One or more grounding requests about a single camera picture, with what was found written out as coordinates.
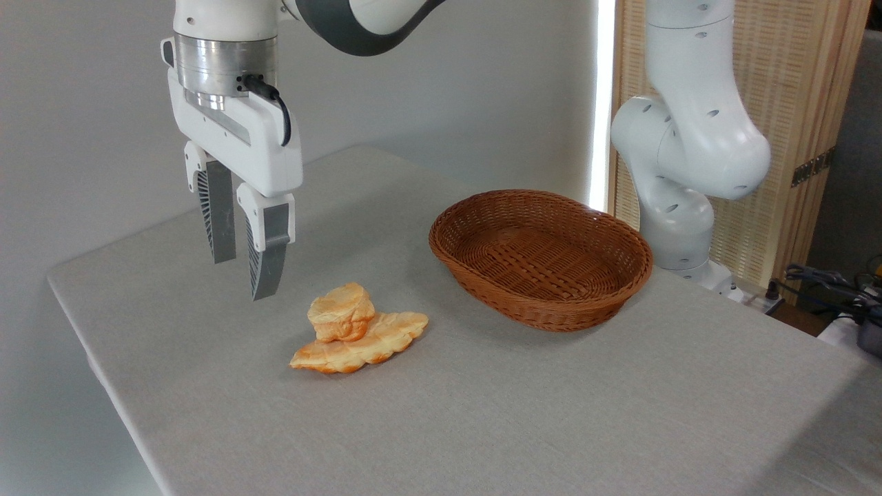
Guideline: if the dark metal screen hinge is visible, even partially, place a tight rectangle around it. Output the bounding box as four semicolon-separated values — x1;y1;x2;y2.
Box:
790;147;837;188

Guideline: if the brown wicker basket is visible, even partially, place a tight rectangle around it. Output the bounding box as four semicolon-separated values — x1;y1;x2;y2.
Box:
428;189;655;333

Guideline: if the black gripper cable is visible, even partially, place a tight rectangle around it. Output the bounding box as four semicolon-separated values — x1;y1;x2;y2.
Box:
238;74;293;148

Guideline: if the long flat bread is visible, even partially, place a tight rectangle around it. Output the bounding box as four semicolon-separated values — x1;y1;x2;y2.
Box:
289;311;430;375

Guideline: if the small round bread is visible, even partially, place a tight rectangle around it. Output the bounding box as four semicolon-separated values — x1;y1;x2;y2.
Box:
307;282;377;343

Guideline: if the grey tablecloth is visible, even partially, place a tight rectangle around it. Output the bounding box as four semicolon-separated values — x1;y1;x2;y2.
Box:
46;144;882;496

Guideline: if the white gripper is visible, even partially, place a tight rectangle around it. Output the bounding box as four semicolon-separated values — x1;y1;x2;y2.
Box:
160;37;305;302

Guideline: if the black cable bundle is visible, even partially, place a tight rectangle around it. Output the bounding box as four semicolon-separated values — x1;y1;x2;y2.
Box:
783;263;882;326

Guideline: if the white power strip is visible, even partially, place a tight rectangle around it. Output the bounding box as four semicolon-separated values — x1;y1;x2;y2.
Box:
737;284;787;316

